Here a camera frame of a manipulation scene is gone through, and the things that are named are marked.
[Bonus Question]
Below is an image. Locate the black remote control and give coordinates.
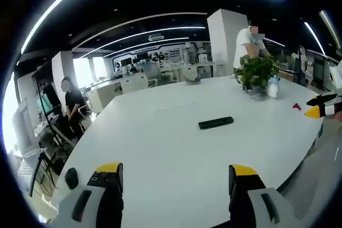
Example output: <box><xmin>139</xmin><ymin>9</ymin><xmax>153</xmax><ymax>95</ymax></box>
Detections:
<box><xmin>198</xmin><ymin>116</ymin><xmax>234</xmax><ymax>130</ymax></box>

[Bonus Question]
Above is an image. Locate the white square pillar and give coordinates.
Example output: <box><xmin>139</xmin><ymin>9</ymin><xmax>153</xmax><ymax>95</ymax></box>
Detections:
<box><xmin>206</xmin><ymin>9</ymin><xmax>249</xmax><ymax>78</ymax></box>

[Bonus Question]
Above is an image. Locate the green potted plant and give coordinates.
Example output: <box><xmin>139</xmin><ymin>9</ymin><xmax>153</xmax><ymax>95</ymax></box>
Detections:
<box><xmin>234</xmin><ymin>54</ymin><xmax>281</xmax><ymax>96</ymax></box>

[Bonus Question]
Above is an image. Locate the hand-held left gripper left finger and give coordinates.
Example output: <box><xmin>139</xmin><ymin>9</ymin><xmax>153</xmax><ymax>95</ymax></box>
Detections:
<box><xmin>52</xmin><ymin>162</ymin><xmax>125</xmax><ymax>228</ymax></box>

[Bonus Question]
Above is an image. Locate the grey curved object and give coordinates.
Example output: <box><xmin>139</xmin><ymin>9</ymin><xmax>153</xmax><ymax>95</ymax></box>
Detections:
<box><xmin>183</xmin><ymin>74</ymin><xmax>203</xmax><ymax>85</ymax></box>

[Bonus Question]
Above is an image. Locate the black tripod stand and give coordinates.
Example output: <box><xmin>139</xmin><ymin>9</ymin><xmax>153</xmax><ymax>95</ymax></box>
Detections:
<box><xmin>28</xmin><ymin>72</ymin><xmax>70</xmax><ymax>198</ymax></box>

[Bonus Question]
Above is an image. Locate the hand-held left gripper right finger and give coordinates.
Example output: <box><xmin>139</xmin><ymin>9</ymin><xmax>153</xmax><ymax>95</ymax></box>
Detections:
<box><xmin>228</xmin><ymin>163</ymin><xmax>294</xmax><ymax>228</ymax></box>

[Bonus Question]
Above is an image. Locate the white mesh office chair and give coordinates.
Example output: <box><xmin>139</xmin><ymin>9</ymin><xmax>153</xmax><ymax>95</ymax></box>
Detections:
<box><xmin>276</xmin><ymin>121</ymin><xmax>342</xmax><ymax>228</ymax></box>

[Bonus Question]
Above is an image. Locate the grey office chair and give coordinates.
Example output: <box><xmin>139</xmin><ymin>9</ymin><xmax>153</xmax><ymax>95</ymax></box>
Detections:
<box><xmin>141</xmin><ymin>64</ymin><xmax>164</xmax><ymax>88</ymax></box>

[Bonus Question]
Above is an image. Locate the black computer mouse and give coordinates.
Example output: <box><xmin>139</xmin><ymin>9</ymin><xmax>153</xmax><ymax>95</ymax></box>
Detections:
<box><xmin>65</xmin><ymin>167</ymin><xmax>79</xmax><ymax>190</ymax></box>

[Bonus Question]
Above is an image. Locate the white spray bottle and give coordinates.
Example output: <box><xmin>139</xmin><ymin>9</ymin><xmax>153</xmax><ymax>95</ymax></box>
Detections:
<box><xmin>266</xmin><ymin>76</ymin><xmax>282</xmax><ymax>98</ymax></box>

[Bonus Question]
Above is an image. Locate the white office desk row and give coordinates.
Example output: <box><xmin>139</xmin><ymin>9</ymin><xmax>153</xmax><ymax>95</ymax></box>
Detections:
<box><xmin>85</xmin><ymin>74</ymin><xmax>150</xmax><ymax>114</ymax></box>

